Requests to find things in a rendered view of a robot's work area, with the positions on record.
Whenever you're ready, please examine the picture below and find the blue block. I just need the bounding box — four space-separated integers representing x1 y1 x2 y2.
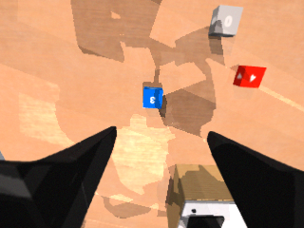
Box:
142 86 163 108

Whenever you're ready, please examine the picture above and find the red block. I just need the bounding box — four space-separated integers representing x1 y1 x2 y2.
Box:
233 66 266 87

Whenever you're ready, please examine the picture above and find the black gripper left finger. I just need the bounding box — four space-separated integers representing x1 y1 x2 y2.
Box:
0 125 117 228

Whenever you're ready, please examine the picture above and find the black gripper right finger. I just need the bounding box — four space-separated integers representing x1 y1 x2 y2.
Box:
207 131 304 228

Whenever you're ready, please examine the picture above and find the white block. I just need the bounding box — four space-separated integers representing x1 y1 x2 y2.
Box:
208 5 243 37

